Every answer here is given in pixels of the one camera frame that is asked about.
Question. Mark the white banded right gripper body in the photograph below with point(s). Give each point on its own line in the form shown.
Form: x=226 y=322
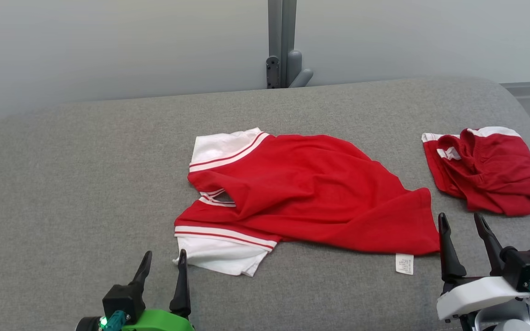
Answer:
x=472 y=294

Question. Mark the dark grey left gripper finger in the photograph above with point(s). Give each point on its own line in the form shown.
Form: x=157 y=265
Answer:
x=181 y=294
x=143 y=273

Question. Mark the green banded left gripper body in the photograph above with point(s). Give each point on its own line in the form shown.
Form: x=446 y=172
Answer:
x=159 y=322

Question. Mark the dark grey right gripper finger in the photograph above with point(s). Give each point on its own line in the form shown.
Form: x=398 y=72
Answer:
x=450 y=262
x=492 y=250

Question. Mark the red shorts with white trim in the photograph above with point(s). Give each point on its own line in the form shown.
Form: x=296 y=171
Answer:
x=495 y=174

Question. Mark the red t-shirt with white sleeves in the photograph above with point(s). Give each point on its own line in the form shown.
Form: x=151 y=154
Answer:
x=315 y=193

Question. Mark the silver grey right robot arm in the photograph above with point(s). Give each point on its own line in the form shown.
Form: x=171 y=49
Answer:
x=504 y=322

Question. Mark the grey fabric sofa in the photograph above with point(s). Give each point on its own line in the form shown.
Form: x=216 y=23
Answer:
x=85 y=184

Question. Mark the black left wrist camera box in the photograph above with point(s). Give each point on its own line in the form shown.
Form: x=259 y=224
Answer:
x=122 y=301

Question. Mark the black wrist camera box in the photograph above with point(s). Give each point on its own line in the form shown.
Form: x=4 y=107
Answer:
x=529 y=266
x=122 y=301

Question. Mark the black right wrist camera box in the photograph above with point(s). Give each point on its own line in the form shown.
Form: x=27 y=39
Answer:
x=529 y=266

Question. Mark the grey metal partition post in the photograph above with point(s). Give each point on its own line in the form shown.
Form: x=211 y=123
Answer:
x=282 y=41

